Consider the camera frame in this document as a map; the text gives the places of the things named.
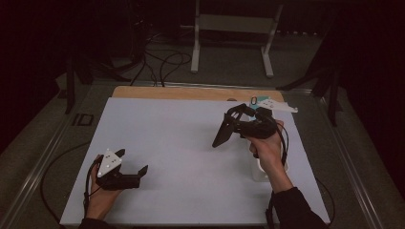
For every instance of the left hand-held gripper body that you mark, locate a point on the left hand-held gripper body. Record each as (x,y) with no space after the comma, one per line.
(110,165)

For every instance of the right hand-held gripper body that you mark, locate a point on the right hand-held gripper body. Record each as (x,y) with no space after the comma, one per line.
(259,127)

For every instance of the white rectangular tray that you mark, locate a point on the white rectangular tray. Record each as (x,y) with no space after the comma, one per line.
(259,174)

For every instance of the person's right hand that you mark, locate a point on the person's right hand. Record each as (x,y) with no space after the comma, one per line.
(269,152)

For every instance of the person's left hand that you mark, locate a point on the person's left hand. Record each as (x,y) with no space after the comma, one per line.
(102,203)

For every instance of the white table mat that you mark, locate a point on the white table mat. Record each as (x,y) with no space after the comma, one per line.
(175,133)

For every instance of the black stand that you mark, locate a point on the black stand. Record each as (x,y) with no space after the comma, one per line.
(70,92)
(332,101)

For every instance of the white metal stand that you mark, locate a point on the white metal stand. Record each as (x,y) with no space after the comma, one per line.
(235,24)

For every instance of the metal floor rail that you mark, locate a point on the metal floor rail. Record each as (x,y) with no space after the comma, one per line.
(356,184)
(191,84)
(31,184)

